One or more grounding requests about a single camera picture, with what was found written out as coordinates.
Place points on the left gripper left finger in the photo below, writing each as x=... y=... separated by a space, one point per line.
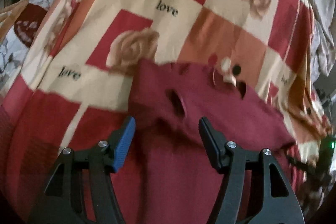
x=79 y=188

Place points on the orange brown patterned quilt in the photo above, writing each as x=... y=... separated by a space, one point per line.
x=25 y=18

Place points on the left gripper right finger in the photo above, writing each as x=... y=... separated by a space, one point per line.
x=271 y=197

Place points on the grey crumpled cloth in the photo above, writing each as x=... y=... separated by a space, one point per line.
x=323 y=42

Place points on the red cream patchwork blanket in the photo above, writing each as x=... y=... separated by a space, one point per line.
x=244 y=64

